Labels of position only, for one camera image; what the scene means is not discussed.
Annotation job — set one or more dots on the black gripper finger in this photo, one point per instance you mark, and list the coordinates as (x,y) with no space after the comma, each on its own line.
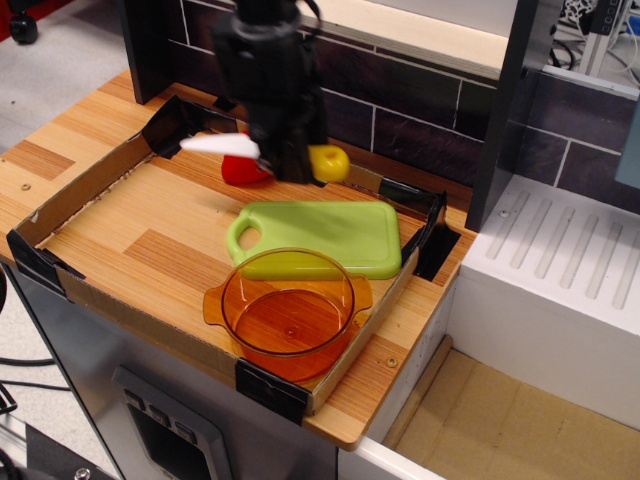
(287,162)

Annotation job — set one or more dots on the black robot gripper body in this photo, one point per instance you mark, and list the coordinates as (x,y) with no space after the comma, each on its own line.
(270,68)

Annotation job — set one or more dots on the white yellow toy knife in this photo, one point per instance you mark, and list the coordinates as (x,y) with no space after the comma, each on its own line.
(329,163)

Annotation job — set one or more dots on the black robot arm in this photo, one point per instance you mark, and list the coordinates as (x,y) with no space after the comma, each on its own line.
(270,10)

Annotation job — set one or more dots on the cardboard fence with black tape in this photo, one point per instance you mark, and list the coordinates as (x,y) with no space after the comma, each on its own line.
(93,214)

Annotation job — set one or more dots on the green plastic cutting board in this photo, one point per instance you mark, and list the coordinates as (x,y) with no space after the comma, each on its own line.
(362,236)

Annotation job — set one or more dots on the red toy strawberry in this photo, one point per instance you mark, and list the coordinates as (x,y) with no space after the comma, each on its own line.
(241,165)

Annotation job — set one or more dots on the orange transparent plastic pot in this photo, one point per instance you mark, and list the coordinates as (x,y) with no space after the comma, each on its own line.
(291,312)

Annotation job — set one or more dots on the black caster wheel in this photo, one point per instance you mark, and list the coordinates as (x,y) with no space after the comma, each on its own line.
(23,29)

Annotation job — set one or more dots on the grey toy oven front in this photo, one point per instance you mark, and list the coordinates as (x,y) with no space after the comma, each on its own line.
(158,416)

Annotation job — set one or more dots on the white toy sink drainboard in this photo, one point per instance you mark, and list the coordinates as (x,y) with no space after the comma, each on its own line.
(549,295)

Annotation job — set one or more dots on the dark grey vertical post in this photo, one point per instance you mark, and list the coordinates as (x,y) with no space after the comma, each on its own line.
(527,52)

